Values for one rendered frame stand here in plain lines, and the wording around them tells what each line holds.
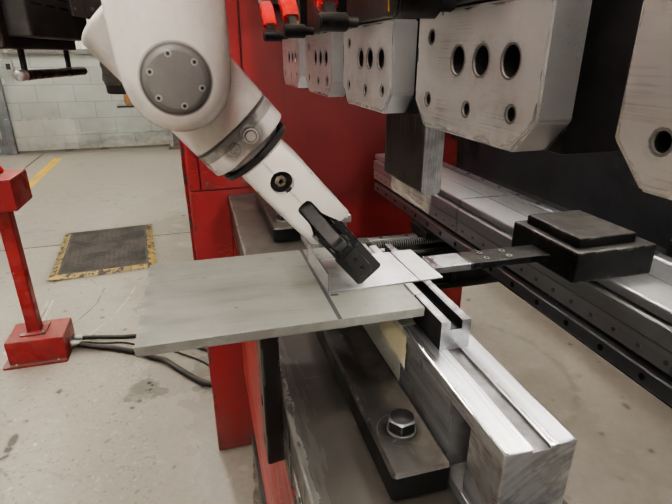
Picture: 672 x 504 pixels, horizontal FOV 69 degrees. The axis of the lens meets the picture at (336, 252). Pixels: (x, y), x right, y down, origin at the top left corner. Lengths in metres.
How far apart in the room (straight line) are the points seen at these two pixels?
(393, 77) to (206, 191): 0.97
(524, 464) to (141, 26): 0.39
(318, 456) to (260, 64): 1.03
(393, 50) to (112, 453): 1.67
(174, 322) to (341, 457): 0.20
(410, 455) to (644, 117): 0.33
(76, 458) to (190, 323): 1.49
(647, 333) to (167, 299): 0.50
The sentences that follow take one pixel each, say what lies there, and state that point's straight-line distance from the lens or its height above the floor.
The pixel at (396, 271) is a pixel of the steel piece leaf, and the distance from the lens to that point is 0.55.
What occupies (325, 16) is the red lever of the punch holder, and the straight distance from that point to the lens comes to 0.53.
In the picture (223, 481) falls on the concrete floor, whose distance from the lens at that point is 1.71.
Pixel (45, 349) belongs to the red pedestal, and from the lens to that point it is 2.44.
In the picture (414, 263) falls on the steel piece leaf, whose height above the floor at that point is 1.00.
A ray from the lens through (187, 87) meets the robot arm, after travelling 0.36.
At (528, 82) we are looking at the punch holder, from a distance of 0.28.
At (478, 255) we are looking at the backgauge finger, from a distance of 0.60.
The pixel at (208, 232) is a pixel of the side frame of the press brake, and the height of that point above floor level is 0.77.
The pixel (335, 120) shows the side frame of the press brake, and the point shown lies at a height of 1.06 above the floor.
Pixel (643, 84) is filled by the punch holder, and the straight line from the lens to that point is 0.23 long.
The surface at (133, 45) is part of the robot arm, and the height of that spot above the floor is 1.23.
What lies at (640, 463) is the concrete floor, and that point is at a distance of 1.98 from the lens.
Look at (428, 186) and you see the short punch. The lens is 0.48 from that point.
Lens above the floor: 1.22
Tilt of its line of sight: 22 degrees down
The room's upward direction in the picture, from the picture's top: straight up
